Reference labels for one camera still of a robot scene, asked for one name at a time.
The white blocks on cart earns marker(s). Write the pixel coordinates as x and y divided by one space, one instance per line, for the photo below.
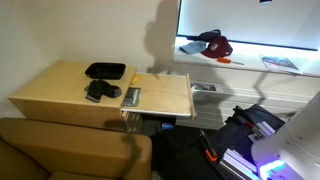
263 130

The white radiator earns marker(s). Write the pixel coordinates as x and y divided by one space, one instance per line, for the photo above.
253 100

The brown leather sofa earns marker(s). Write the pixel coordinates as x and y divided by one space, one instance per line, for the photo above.
66 150

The grey simplehuman box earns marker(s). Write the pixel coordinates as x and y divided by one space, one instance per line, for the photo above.
131 96

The silver aluminium extrusion rails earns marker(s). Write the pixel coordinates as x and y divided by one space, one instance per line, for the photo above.
238 163

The red and black tool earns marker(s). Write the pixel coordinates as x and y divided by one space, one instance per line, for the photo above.
245 118

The black robot cart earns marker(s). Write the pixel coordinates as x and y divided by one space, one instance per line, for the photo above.
236 136

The white window sill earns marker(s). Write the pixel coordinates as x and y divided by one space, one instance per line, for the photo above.
246 55

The white framed photo booklet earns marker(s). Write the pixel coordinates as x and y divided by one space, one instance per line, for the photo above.
206 87

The black tool with orange grip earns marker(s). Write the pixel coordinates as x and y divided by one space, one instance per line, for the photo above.
208 146

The black rectangular plate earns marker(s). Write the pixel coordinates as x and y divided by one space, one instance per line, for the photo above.
105 70

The light wooden table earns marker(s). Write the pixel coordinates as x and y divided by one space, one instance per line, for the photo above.
56 86

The yellow flat packet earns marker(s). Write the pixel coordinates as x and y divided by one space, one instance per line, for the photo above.
136 79

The red and black bag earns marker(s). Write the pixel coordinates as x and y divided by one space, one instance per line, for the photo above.
217 47

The small blue object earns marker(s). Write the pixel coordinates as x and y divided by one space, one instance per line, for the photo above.
167 126

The light wooden drawer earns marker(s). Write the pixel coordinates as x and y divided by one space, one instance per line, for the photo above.
163 95

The light blue cap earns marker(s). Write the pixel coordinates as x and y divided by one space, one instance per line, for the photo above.
193 47

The magazine with colourful cover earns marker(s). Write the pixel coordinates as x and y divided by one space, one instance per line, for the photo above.
279 62

